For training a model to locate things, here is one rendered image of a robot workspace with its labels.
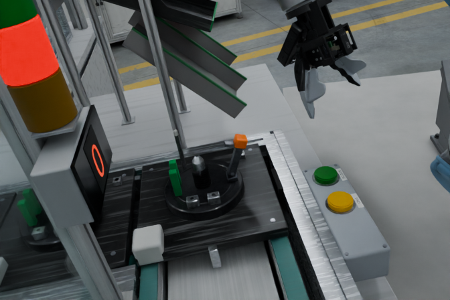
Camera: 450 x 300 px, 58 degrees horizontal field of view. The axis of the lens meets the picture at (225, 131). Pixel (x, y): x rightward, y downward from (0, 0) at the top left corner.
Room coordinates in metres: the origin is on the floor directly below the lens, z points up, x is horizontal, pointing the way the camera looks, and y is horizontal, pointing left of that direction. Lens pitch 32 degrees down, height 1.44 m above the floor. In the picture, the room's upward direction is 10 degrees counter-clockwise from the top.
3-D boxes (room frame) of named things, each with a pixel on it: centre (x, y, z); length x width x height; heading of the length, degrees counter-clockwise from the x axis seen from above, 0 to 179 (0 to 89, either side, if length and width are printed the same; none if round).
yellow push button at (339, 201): (0.48, -0.16, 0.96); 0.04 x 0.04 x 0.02
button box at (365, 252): (0.48, -0.16, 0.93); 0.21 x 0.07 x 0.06; 2
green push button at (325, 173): (0.55, -0.16, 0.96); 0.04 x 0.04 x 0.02
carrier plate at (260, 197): (0.56, 0.05, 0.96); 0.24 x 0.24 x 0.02; 2
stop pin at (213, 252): (0.43, 0.05, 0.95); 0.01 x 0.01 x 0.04; 2
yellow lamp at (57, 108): (0.36, 0.17, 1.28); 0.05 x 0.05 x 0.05
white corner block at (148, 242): (0.46, 0.15, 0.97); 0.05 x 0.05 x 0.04; 2
